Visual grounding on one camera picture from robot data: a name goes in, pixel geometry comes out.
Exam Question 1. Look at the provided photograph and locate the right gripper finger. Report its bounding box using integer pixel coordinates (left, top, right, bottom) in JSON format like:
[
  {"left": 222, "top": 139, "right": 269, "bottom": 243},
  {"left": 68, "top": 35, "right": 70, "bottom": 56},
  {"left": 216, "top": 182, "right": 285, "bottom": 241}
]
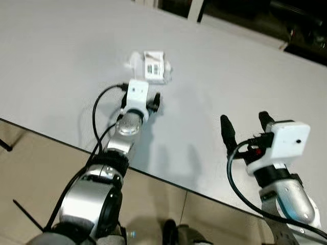
[
  {"left": 220, "top": 115, "right": 238, "bottom": 153},
  {"left": 258, "top": 111, "right": 276, "bottom": 132}
]

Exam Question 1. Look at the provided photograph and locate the torn white printed carton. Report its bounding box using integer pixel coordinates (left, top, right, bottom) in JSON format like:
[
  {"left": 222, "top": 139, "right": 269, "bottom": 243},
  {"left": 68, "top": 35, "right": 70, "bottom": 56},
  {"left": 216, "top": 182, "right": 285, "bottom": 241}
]
[{"left": 144, "top": 51, "right": 166, "bottom": 83}]

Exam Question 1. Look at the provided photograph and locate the white tissue wrapper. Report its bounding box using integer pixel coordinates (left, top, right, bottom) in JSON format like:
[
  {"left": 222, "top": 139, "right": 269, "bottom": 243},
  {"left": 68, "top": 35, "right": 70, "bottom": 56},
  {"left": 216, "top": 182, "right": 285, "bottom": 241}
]
[{"left": 124, "top": 51, "right": 175, "bottom": 84}]

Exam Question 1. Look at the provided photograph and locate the robot right leg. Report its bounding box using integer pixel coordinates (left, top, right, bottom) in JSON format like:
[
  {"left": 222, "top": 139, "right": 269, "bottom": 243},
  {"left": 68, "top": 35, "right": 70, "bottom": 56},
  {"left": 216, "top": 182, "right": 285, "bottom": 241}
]
[{"left": 162, "top": 218, "right": 213, "bottom": 245}]

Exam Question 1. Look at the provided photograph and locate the robot leg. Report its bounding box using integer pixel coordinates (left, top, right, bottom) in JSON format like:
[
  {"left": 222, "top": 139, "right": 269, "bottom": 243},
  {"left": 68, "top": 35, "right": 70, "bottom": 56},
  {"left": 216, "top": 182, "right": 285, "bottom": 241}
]
[
  {"left": 162, "top": 218, "right": 213, "bottom": 245},
  {"left": 95, "top": 223, "right": 128, "bottom": 245}
]

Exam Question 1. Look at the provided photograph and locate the robot left leg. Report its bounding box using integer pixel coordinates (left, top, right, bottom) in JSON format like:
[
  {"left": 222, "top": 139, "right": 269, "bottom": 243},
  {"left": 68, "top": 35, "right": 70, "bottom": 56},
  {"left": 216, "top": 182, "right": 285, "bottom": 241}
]
[{"left": 95, "top": 223, "right": 128, "bottom": 245}]

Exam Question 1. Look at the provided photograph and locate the black furniture leg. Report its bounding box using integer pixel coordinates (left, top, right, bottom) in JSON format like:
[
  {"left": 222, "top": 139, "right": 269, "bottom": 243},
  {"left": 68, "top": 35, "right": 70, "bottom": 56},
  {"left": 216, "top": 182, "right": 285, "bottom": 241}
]
[{"left": 0, "top": 138, "right": 13, "bottom": 152}]

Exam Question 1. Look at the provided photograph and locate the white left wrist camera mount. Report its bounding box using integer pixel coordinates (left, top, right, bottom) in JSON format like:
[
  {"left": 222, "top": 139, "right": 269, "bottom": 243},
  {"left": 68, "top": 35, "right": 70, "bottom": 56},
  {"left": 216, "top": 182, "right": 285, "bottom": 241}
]
[{"left": 126, "top": 79, "right": 150, "bottom": 121}]

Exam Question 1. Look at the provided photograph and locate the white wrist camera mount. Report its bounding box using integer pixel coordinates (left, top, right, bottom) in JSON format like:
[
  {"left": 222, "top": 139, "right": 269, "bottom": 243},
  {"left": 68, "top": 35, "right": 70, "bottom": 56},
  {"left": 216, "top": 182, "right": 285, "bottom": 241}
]
[
  {"left": 246, "top": 120, "right": 311, "bottom": 177},
  {"left": 126, "top": 79, "right": 150, "bottom": 121}
]

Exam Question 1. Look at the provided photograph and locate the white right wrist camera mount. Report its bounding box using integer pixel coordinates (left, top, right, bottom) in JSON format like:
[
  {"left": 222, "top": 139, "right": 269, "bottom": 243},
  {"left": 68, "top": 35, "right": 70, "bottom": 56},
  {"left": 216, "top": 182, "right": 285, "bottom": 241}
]
[{"left": 246, "top": 120, "right": 311, "bottom": 177}]

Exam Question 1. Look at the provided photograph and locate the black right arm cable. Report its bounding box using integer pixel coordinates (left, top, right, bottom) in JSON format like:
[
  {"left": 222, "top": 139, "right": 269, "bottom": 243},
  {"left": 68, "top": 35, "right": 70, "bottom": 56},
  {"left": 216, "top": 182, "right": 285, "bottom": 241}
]
[{"left": 226, "top": 139, "right": 327, "bottom": 239}]

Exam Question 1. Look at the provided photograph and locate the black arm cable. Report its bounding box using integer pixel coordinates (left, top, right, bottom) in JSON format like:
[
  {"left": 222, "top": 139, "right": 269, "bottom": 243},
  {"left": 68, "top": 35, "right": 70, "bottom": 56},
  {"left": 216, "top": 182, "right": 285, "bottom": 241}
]
[
  {"left": 46, "top": 83, "right": 129, "bottom": 230},
  {"left": 226, "top": 139, "right": 327, "bottom": 239}
]

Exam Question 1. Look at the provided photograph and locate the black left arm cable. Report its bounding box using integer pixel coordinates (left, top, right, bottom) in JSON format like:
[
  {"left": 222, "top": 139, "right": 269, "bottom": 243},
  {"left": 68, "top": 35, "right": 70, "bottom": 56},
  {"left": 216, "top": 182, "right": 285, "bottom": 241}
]
[{"left": 46, "top": 83, "right": 129, "bottom": 230}]

